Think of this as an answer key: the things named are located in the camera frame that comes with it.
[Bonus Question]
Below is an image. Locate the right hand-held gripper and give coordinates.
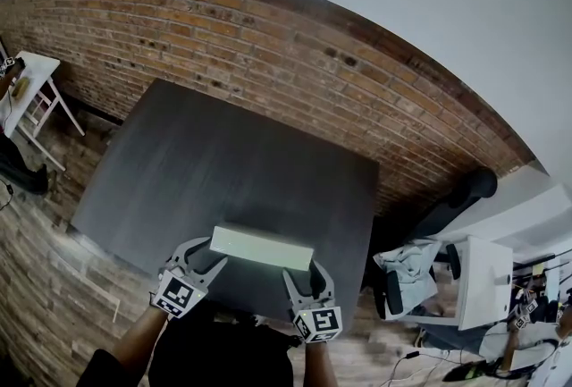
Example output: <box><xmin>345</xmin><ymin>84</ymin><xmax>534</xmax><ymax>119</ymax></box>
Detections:
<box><xmin>281</xmin><ymin>259</ymin><xmax>344</xmax><ymax>346</ymax></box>

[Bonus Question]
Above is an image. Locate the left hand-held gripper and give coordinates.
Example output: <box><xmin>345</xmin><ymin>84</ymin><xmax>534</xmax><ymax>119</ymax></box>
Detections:
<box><xmin>150</xmin><ymin>235</ymin><xmax>230</xmax><ymax>319</ymax></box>

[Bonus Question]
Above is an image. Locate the pale green box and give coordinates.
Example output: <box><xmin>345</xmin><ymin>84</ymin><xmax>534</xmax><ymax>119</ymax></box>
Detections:
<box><xmin>208</xmin><ymin>222</ymin><xmax>315</xmax><ymax>273</ymax></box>

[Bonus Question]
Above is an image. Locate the person's right forearm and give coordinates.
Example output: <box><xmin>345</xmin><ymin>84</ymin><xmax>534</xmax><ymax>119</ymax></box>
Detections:
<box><xmin>303</xmin><ymin>341</ymin><xmax>332</xmax><ymax>387</ymax></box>

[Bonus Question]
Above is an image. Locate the person's left forearm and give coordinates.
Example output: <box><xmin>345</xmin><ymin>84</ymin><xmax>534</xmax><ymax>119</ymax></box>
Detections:
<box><xmin>111</xmin><ymin>307</ymin><xmax>169</xmax><ymax>387</ymax></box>

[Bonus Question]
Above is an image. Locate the white side desk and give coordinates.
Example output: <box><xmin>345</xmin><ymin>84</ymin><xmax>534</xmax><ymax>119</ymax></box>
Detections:
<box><xmin>404</xmin><ymin>235</ymin><xmax>514</xmax><ymax>332</ymax></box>

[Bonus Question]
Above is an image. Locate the person's black clothing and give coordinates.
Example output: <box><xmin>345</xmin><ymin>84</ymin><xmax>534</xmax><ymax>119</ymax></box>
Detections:
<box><xmin>78</xmin><ymin>299</ymin><xmax>296</xmax><ymax>387</ymax></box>

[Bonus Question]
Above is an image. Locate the light grey cloth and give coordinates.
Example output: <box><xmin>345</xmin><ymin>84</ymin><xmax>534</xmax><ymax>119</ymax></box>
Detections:
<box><xmin>373</xmin><ymin>240</ymin><xmax>443</xmax><ymax>315</ymax></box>

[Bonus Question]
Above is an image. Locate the black high-back office chair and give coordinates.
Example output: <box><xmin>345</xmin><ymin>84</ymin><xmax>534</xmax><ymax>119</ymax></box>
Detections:
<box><xmin>364</xmin><ymin>167</ymin><xmax>499</xmax><ymax>322</ymax></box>

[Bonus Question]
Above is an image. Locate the small white table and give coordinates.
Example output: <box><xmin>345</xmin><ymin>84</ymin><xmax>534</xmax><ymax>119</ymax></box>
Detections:
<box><xmin>0</xmin><ymin>50</ymin><xmax>86</xmax><ymax>172</ymax></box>

